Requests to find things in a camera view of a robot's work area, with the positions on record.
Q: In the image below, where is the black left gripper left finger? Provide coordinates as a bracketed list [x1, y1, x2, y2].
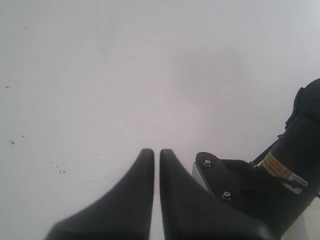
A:
[46, 148, 155, 240]

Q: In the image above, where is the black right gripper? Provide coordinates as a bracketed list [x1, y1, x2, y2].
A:
[222, 159, 300, 237]

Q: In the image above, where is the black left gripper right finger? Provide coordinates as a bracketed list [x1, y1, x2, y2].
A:
[159, 149, 275, 240]

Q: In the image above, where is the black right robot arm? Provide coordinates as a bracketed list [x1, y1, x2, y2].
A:
[223, 79, 320, 237]

